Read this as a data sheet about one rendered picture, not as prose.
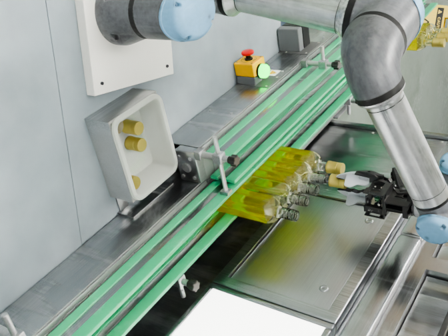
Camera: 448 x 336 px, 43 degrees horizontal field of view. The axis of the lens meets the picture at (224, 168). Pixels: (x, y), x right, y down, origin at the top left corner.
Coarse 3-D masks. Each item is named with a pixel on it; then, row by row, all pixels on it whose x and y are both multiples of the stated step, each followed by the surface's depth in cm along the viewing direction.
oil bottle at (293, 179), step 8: (264, 168) 158; (272, 168) 157; (256, 176) 156; (264, 176) 154; (272, 176) 154; (280, 176) 153; (288, 176) 152; (296, 176) 152; (288, 184) 150; (296, 184) 150; (296, 192) 151
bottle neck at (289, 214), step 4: (280, 208) 143; (284, 208) 143; (288, 208) 143; (280, 212) 143; (284, 212) 142; (288, 212) 142; (292, 212) 141; (296, 212) 141; (280, 216) 143; (284, 216) 142; (288, 216) 142; (292, 216) 141; (296, 216) 143; (292, 220) 142; (296, 220) 142
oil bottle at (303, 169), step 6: (270, 162) 160; (276, 162) 160; (282, 162) 159; (288, 162) 159; (294, 162) 158; (300, 162) 158; (282, 168) 157; (288, 168) 156; (294, 168) 156; (300, 168) 155; (306, 168) 155; (300, 174) 154; (306, 174) 154; (306, 180) 155
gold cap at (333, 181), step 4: (332, 176) 151; (332, 180) 151; (336, 180) 150; (340, 180) 150; (344, 180) 149; (332, 184) 151; (336, 184) 150; (340, 184) 150; (340, 188) 151; (344, 188) 150
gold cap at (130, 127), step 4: (124, 120) 139; (128, 120) 139; (132, 120) 139; (124, 124) 138; (128, 124) 138; (132, 124) 137; (136, 124) 137; (140, 124) 138; (124, 128) 138; (128, 128) 138; (132, 128) 137; (136, 128) 137; (140, 128) 138; (124, 132) 139; (128, 132) 138; (132, 132) 137; (136, 132) 137; (140, 132) 138
